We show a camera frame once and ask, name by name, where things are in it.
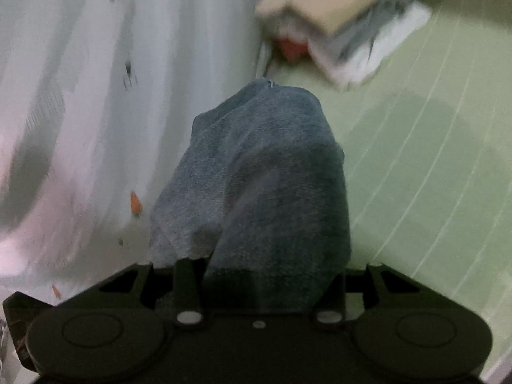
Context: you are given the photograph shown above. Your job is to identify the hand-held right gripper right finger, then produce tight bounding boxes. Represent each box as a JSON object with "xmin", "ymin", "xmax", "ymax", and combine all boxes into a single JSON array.
[{"xmin": 314, "ymin": 264, "xmax": 420, "ymax": 326}]

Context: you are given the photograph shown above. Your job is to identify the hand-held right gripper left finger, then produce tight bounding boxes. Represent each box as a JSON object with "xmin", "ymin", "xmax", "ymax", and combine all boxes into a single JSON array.
[{"xmin": 99, "ymin": 259, "xmax": 205, "ymax": 328}]

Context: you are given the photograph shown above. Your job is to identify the blue denim jeans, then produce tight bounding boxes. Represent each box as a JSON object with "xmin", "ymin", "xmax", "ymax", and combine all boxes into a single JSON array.
[{"xmin": 149, "ymin": 79, "xmax": 353, "ymax": 315}]

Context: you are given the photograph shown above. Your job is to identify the dark angular object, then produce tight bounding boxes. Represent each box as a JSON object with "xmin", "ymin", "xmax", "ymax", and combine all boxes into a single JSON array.
[{"xmin": 2, "ymin": 292, "xmax": 54, "ymax": 372}]

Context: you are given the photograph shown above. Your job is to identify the green striped bed sheet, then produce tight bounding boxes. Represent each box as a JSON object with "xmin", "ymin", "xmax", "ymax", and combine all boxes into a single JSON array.
[{"xmin": 256, "ymin": 0, "xmax": 512, "ymax": 384}]

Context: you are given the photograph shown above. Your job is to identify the white printed curtain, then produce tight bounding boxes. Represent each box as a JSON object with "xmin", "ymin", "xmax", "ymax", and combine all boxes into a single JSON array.
[{"xmin": 0, "ymin": 0, "xmax": 289, "ymax": 384}]

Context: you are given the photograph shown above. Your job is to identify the white folded garment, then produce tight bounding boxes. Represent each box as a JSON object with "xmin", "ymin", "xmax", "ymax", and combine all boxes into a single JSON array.
[{"xmin": 312, "ymin": 0, "xmax": 432, "ymax": 89}]

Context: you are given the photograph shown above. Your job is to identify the red object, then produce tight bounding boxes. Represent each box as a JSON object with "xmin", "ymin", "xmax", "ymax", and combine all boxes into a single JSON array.
[{"xmin": 274, "ymin": 36, "xmax": 310, "ymax": 61}]

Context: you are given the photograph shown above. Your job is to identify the grey folded garment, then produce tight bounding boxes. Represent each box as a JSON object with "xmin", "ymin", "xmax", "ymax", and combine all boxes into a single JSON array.
[{"xmin": 312, "ymin": 0, "xmax": 411, "ymax": 65}]

